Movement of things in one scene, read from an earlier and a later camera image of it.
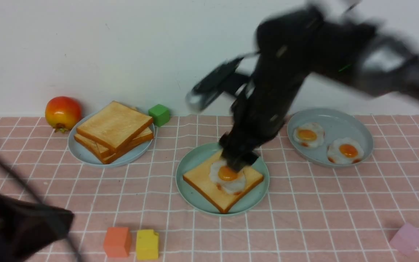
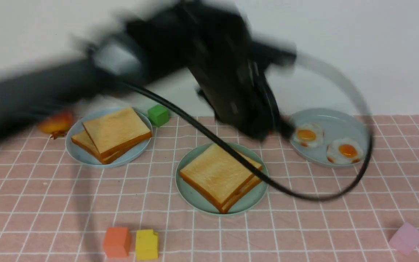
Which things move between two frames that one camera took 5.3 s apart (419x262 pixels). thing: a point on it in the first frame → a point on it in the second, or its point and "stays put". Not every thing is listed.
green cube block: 160,114 stays put
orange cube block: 117,241 stays put
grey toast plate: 82,153 stays put
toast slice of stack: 115,125 → 217,175
